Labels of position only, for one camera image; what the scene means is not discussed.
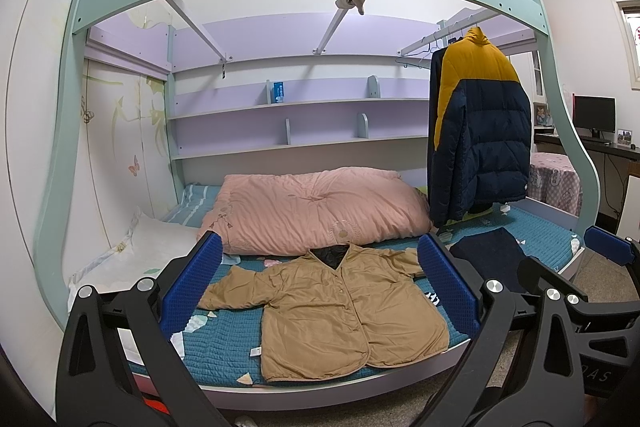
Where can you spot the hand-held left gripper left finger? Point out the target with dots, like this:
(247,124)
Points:
(192,279)

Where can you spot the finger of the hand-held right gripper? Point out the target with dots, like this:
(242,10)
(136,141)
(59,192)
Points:
(540,272)
(607,244)

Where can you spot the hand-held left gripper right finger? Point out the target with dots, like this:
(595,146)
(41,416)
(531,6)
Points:
(447,282)

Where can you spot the navy blue garment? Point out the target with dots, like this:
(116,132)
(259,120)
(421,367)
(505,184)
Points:
(492,257)

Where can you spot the tan button-up jacket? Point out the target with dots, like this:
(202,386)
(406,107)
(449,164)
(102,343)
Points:
(325,307)

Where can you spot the white chair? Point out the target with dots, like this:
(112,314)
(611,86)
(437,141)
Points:
(631,207)

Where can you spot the white pillow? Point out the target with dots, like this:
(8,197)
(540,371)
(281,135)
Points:
(145,247)

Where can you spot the teal quilted bed mat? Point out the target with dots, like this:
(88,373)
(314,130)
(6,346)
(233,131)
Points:
(230,347)

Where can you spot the light blue striped sheet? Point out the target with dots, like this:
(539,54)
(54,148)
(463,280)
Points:
(192,202)

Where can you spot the pink patterned cloth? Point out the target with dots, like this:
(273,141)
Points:
(555,182)

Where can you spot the dark desk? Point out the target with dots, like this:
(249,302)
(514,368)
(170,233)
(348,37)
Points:
(617,162)

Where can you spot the black keyboard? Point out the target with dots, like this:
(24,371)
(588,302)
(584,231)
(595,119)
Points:
(595,139)

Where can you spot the black computer monitor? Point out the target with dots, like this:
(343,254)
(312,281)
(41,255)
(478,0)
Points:
(594,114)

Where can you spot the pink comforter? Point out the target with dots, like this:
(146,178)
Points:
(310,207)

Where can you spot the navy and yellow puffer jacket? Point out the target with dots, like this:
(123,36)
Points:
(485,142)

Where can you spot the framed picture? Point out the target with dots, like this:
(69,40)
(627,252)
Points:
(542,115)

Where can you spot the white wardrobe with butterfly print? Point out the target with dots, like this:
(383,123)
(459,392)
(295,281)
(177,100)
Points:
(125,142)

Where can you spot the window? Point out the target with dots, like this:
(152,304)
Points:
(631,42)

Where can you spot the small blue box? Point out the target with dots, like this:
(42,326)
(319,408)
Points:
(278,92)

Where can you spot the small photo frame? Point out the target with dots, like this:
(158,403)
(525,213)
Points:
(623,137)

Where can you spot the lilac wall shelf unit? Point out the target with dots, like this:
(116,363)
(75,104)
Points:
(300,112)

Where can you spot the white clothes rail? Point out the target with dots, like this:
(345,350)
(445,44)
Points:
(430,38)

